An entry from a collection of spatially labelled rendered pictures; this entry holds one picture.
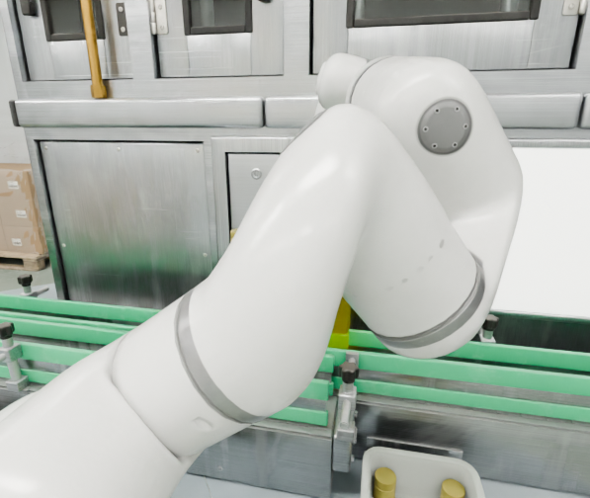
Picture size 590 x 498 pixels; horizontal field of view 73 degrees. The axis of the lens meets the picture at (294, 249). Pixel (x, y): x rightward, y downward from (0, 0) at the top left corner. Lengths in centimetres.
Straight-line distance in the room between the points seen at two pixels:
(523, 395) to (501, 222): 50
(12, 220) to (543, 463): 439
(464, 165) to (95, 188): 88
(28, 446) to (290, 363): 11
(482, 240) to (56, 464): 27
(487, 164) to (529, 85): 53
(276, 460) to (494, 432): 37
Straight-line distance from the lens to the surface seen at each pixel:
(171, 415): 23
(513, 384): 77
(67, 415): 22
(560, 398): 81
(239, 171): 83
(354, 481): 81
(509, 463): 85
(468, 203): 32
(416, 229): 22
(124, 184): 100
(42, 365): 88
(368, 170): 19
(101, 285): 112
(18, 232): 459
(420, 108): 29
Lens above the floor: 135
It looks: 18 degrees down
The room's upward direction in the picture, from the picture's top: straight up
